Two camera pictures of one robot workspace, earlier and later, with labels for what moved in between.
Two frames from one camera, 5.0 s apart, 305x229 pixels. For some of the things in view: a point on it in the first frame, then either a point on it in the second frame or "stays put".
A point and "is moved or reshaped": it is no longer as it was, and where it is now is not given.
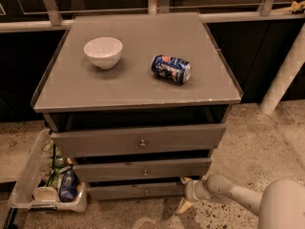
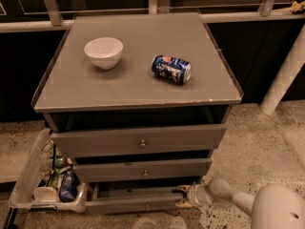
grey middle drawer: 114,169 stays put
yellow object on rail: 297,7 stays put
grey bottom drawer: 135,191 is moved or reshaped
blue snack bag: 69,185 stays put
